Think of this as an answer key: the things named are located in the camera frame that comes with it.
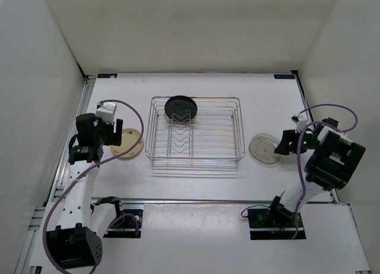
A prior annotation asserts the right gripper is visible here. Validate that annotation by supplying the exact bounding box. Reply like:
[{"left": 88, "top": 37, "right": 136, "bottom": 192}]
[{"left": 274, "top": 128, "right": 320, "bottom": 155}]

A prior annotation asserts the beige ceramic plate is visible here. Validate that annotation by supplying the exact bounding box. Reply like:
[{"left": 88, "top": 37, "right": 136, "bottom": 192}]
[{"left": 110, "top": 128, "right": 144, "bottom": 160}]

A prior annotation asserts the clear glass plate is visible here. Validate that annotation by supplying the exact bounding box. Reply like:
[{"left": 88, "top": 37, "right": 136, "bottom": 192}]
[
  {"left": 164, "top": 105, "right": 198, "bottom": 125},
  {"left": 248, "top": 133, "right": 281, "bottom": 165}
]

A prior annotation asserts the black round plate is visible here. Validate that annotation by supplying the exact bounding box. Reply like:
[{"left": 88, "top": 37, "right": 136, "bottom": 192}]
[{"left": 164, "top": 95, "right": 198, "bottom": 109}]

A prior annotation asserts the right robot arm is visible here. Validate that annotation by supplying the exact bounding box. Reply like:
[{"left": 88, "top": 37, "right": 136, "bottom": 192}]
[{"left": 267, "top": 118, "right": 366, "bottom": 226}]

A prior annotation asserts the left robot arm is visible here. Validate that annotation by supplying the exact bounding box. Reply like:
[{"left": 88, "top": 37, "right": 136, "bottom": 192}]
[{"left": 42, "top": 111, "right": 125, "bottom": 273}]

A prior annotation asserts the left blue corner label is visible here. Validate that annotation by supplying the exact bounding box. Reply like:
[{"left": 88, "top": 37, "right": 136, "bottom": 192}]
[{"left": 97, "top": 73, "right": 118, "bottom": 78}]

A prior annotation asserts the blue corner label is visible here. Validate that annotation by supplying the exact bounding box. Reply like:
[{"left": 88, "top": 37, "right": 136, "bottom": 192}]
[
  {"left": 274, "top": 74, "right": 295, "bottom": 80},
  {"left": 97, "top": 73, "right": 118, "bottom": 78}
]

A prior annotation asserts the right blue corner label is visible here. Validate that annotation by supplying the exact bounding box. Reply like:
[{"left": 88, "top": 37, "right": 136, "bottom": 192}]
[{"left": 274, "top": 74, "right": 295, "bottom": 80}]

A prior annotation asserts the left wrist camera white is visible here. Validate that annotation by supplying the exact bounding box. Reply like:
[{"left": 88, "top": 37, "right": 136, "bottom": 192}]
[{"left": 96, "top": 102, "right": 117, "bottom": 124}]

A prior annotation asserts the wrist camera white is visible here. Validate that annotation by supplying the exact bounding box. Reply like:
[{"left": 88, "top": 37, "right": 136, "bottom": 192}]
[
  {"left": 96, "top": 102, "right": 117, "bottom": 124},
  {"left": 291, "top": 115, "right": 309, "bottom": 134}
]

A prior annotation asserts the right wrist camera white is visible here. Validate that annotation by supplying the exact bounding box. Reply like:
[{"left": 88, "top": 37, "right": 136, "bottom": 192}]
[{"left": 291, "top": 115, "right": 309, "bottom": 134}]

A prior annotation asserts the wire dish rack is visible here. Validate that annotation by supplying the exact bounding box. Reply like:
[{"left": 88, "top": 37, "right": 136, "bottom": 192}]
[{"left": 145, "top": 96, "right": 245, "bottom": 163}]

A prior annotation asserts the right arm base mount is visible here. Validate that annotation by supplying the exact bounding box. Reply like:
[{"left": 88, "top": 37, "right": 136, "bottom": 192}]
[{"left": 240, "top": 205, "right": 306, "bottom": 241}]

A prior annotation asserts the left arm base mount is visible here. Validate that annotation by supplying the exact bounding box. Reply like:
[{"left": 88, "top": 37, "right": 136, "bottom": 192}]
[{"left": 103, "top": 204, "right": 144, "bottom": 239}]

